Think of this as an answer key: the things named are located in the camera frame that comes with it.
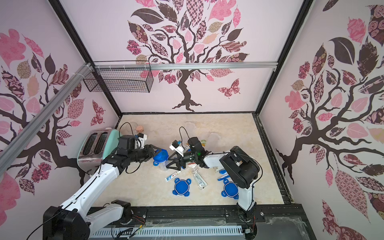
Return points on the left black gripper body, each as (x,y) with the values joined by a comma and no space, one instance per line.
(140,155)

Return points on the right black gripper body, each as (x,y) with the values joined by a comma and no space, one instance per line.
(181,160)

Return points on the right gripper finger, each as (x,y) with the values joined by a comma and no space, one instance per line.
(175,156)
(174,165)

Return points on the blue lid container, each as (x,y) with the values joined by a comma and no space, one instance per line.
(213,139)
(190,128)
(160,159)

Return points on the small toothpaste tube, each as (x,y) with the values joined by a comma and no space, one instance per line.
(173,175)

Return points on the clear comb packet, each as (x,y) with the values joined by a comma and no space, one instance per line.
(199,179)

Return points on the blue toothbrush case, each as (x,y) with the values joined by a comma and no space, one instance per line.
(223,175)

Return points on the detached blue container lid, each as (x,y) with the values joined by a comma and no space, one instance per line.
(230,190)

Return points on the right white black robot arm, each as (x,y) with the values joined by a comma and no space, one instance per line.
(244,171)

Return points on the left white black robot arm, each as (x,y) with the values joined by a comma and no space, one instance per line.
(72,220)

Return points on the small bottle cork lid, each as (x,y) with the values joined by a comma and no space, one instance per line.
(140,129)

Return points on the mint chrome toaster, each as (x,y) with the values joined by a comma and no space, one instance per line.
(97,146)

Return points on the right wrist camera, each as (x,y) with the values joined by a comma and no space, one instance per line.
(178,147)

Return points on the white slotted cable duct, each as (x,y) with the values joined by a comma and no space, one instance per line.
(167,232)

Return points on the black wire basket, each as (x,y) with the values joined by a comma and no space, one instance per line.
(130,77)

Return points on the back aluminium rail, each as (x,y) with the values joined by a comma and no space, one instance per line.
(188,66)

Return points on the aluminium rail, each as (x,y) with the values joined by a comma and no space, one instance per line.
(188,66)
(16,146)

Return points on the black base frame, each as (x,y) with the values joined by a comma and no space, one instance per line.
(267,222)

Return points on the left aluminium rail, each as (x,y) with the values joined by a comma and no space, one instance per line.
(16,146)

